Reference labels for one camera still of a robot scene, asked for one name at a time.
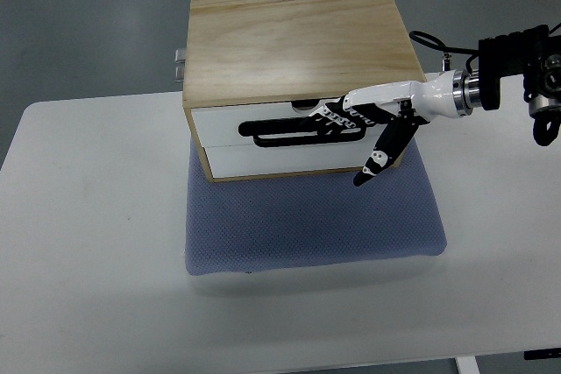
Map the white drawer black handle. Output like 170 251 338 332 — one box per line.
188 99 388 148

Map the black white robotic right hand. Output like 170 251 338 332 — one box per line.
302 71 465 187

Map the silver metal clamp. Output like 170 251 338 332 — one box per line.
174 48 186 82

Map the wooden drawer cabinet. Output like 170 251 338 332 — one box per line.
183 0 424 182

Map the blue mesh mat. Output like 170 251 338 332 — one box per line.
185 142 447 276

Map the white table leg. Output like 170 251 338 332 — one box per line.
455 356 480 374

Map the black table control box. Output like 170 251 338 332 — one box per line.
523 348 561 361

